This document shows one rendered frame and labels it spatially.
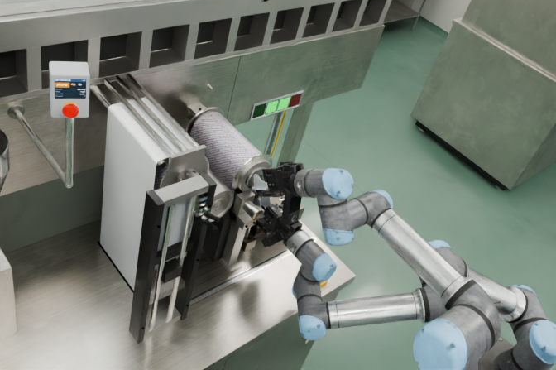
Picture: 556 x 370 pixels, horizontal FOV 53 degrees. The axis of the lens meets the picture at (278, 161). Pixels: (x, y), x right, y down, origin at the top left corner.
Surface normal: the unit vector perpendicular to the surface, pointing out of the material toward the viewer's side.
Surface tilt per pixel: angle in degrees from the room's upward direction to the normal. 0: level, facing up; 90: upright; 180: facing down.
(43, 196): 90
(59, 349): 0
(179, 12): 90
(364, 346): 0
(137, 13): 90
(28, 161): 90
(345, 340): 0
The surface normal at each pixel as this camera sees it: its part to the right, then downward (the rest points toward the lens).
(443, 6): -0.74, 0.28
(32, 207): 0.63, 0.60
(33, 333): 0.23, -0.75
